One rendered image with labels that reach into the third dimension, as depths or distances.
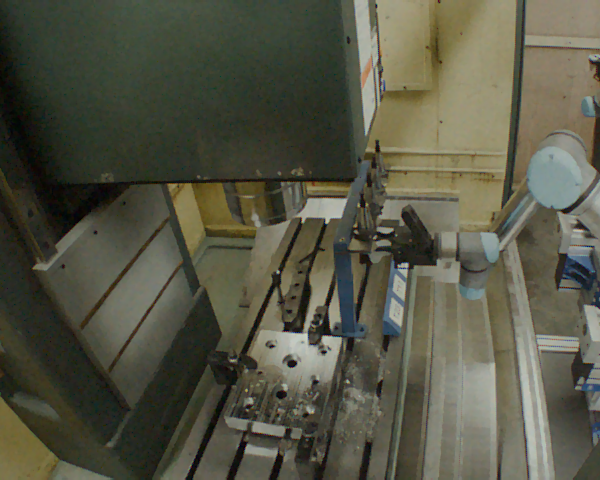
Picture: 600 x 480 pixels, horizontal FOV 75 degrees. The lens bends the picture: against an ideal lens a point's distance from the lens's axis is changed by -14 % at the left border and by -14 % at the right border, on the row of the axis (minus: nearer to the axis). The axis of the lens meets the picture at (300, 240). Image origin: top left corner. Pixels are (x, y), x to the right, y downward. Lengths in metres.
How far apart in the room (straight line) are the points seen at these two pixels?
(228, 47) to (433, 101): 1.26
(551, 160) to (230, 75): 0.62
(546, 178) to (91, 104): 0.87
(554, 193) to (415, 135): 1.01
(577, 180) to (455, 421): 0.75
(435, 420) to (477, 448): 0.14
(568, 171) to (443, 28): 0.96
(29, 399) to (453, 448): 1.21
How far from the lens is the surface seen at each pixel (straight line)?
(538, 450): 1.27
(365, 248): 1.10
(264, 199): 0.80
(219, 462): 1.14
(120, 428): 1.33
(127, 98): 0.78
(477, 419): 1.37
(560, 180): 0.95
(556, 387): 2.17
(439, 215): 1.96
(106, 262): 1.13
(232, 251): 2.29
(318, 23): 0.62
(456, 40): 1.76
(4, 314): 1.00
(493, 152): 1.90
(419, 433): 1.30
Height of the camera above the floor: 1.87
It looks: 35 degrees down
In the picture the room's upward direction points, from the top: 9 degrees counter-clockwise
